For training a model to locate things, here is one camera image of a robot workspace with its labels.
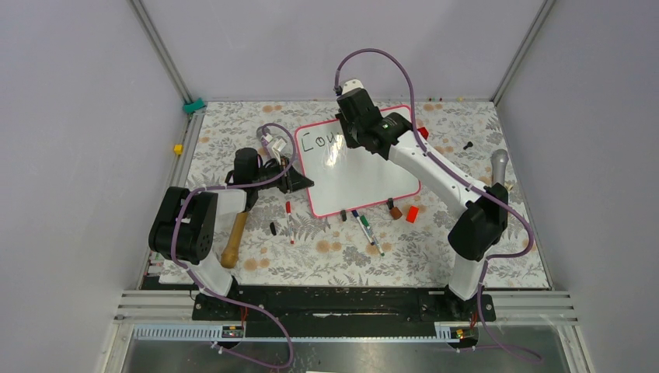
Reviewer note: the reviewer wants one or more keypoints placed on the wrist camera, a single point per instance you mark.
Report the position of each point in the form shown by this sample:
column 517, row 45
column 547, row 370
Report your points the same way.
column 351, row 84
column 274, row 147

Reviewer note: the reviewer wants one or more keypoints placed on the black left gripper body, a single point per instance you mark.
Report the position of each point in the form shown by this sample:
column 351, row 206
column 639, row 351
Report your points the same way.
column 280, row 183

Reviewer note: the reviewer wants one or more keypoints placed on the teal clamp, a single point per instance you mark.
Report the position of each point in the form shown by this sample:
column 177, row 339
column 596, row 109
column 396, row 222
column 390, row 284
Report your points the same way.
column 192, row 107

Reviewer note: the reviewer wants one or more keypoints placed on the brown wooden cylinder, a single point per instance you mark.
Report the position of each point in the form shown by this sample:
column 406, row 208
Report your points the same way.
column 395, row 213

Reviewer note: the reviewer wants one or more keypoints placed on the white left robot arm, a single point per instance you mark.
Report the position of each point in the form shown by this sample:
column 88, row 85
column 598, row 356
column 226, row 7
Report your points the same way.
column 184, row 227

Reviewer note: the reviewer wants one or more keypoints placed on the red capped marker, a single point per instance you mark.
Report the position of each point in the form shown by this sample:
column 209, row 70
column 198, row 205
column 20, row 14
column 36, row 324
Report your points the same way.
column 289, row 222

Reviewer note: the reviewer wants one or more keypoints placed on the red rectangular block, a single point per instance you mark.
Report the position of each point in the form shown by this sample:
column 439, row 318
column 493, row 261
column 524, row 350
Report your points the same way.
column 412, row 214

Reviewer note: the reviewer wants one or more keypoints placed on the pink framed whiteboard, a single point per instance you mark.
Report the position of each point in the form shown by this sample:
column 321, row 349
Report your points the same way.
column 346, row 179

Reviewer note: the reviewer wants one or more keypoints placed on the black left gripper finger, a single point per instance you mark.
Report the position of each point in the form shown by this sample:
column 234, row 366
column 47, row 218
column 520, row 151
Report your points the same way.
column 295, row 179
column 297, row 186

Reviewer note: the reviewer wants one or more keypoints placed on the red lego brick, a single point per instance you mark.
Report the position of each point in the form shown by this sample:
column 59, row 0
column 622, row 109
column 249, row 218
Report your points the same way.
column 423, row 132

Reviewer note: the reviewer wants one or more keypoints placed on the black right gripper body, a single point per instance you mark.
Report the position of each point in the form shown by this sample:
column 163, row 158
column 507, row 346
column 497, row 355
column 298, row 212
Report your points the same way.
column 350, row 132

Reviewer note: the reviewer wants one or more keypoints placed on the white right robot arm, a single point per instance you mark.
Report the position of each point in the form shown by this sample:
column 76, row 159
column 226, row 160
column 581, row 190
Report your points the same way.
column 481, row 217

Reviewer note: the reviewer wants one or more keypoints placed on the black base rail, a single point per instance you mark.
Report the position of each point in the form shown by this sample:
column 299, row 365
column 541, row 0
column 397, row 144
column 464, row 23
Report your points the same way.
column 337, row 312

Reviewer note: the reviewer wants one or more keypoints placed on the blue capped marker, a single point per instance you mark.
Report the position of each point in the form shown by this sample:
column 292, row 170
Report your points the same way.
column 362, row 226

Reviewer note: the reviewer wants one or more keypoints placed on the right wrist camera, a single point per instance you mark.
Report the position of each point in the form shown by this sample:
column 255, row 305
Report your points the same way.
column 351, row 84

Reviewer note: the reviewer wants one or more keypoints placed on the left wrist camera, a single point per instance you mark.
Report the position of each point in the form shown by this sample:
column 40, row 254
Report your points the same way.
column 274, row 147

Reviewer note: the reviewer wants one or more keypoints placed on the green capped marker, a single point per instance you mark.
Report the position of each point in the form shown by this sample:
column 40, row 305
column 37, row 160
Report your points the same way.
column 370, row 232

